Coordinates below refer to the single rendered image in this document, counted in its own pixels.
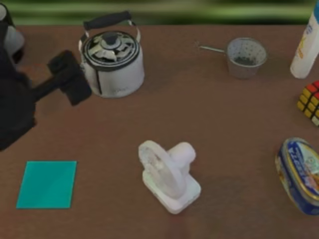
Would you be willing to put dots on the Rubik's cube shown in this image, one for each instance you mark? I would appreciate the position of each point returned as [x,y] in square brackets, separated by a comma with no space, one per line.
[310,102]

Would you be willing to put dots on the teal square card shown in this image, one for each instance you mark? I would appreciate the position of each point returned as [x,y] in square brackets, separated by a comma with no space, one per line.
[47,185]

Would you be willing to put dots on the white plastic bottle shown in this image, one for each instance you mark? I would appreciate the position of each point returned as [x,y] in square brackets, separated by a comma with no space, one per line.
[305,54]

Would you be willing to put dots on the white mini desk fan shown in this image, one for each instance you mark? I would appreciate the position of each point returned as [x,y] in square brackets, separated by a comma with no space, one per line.
[172,184]

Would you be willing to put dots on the blue oval tin can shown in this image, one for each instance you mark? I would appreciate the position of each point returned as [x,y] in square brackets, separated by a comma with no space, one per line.
[300,174]

